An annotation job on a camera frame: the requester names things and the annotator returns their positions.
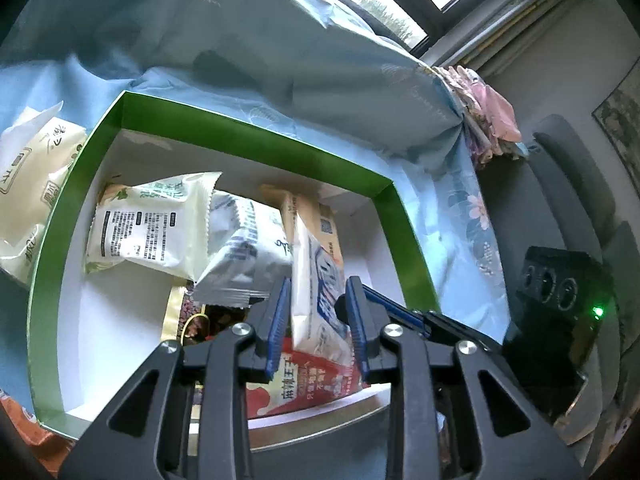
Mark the dark framed window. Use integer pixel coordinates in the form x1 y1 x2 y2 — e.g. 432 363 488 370
270 0 501 51

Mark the brown gold snack packet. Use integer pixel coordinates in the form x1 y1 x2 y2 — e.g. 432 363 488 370
162 285 261 351

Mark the orange foil snack packet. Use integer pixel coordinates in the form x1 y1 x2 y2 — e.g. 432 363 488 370
0 390 68 456

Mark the green cardboard box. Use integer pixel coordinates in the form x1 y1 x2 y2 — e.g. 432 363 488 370
27 90 443 443

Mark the cream green snack packet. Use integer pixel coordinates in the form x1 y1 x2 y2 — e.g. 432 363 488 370
0 102 88 288

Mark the white green snack packet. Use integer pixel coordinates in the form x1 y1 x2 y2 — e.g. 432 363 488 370
82 171 223 281

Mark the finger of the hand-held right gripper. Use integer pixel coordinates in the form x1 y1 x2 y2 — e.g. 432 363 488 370
361 285 431 337

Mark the blue floral bedsheet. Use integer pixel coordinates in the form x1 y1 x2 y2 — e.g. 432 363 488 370
0 55 511 411

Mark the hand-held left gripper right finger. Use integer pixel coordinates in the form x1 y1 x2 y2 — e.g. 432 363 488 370
345 275 586 480

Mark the framed wall picture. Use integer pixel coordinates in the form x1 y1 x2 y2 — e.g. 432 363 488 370
592 67 640 171

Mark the beige curtain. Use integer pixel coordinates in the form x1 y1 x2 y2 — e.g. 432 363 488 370
425 0 596 71

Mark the white blue print snack packet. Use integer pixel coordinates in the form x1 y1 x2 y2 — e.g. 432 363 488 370
290 205 358 366

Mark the folded pink floral quilt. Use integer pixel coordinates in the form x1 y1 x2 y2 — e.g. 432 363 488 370
432 65 523 171

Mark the red snack packet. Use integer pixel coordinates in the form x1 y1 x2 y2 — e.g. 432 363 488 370
245 337 366 418

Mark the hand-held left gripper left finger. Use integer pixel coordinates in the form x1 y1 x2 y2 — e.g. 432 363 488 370
57 276 293 480

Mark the white blue striped snack packet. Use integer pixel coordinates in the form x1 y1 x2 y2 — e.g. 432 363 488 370
192 192 296 308

